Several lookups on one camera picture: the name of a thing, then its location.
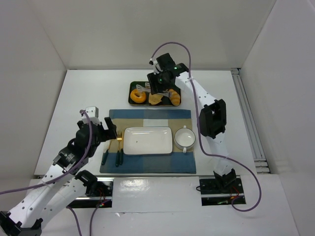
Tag stainless steel tongs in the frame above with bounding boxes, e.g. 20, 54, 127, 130
136, 82, 172, 98

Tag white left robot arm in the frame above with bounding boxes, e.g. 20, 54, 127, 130
0, 117, 117, 236

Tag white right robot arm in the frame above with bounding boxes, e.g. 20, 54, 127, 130
147, 53, 236, 185

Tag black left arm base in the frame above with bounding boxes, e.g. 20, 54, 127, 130
68, 178, 114, 208

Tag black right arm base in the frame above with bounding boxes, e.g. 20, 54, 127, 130
195, 175, 246, 206

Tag speckled bread slice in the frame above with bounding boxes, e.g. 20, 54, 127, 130
148, 93, 163, 105

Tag dark green serving tray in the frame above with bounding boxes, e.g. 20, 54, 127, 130
128, 81, 182, 107

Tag striped croissant roll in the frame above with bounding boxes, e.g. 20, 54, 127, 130
169, 89, 181, 106

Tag orange bagel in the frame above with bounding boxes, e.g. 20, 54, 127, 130
130, 89, 147, 104

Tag white rectangular plate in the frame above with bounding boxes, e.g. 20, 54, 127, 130
123, 126, 173, 155

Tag blue beige checked placemat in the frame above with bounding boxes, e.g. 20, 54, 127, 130
99, 109, 196, 174

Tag white cup with dark rim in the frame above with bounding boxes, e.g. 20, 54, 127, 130
174, 125, 196, 153

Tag gold fork green handle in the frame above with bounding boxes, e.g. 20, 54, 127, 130
115, 130, 123, 167

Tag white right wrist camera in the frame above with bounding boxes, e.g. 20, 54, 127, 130
149, 58, 160, 74

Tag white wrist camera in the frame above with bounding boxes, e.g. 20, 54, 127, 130
80, 106, 100, 125
149, 58, 160, 74

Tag gold knife green handle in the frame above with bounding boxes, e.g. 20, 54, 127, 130
119, 131, 124, 165

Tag gold spoon green handle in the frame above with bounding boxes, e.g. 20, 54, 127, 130
101, 140, 114, 166

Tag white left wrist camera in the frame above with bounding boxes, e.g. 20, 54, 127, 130
80, 106, 100, 125

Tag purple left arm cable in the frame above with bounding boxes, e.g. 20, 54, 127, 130
0, 110, 104, 236

